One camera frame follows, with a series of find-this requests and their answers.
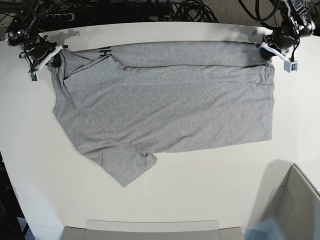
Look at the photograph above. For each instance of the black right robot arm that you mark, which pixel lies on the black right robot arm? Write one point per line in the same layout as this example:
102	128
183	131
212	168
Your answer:
23	33

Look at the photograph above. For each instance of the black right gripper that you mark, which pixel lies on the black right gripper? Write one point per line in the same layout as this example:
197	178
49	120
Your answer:
42	53

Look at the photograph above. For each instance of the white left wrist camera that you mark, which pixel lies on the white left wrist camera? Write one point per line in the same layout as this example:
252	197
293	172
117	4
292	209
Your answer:
290	66

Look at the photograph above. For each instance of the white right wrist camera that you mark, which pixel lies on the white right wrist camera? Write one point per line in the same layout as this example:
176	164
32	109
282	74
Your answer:
33	76

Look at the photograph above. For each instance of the grey tray at front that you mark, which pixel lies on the grey tray at front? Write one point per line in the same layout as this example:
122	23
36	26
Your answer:
121	230

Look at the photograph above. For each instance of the blue cloth in corner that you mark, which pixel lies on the blue cloth in corner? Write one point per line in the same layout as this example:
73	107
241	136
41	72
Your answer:
265	230

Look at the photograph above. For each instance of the black power strip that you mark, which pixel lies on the black power strip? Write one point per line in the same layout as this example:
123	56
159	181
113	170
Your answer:
59	17

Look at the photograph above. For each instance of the grey T-shirt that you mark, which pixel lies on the grey T-shirt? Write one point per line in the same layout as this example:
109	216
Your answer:
121	105

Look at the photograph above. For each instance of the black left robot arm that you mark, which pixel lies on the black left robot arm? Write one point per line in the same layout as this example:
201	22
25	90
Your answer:
296	24

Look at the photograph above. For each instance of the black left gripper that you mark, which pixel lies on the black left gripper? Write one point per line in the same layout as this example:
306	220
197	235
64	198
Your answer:
277	41

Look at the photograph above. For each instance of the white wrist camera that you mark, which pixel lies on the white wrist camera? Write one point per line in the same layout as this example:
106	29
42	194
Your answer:
290	66
33	76

